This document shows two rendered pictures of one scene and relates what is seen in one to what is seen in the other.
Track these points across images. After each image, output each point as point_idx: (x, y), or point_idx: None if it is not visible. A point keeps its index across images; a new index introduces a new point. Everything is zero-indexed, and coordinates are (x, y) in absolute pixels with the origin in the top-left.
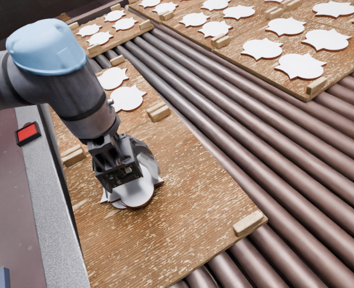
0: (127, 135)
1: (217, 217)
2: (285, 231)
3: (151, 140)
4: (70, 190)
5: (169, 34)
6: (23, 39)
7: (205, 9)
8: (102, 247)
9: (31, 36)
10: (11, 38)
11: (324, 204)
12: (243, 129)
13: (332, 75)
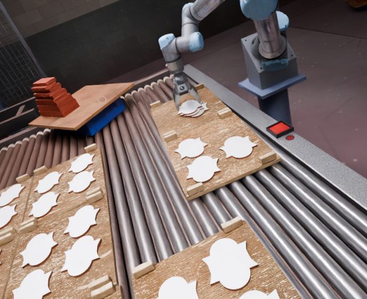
0: (174, 86)
1: (164, 107)
2: (147, 111)
3: (179, 126)
4: (224, 105)
5: (122, 260)
6: (167, 34)
7: (49, 288)
8: (206, 95)
9: (165, 35)
10: (171, 34)
11: (131, 118)
12: (135, 136)
13: (77, 157)
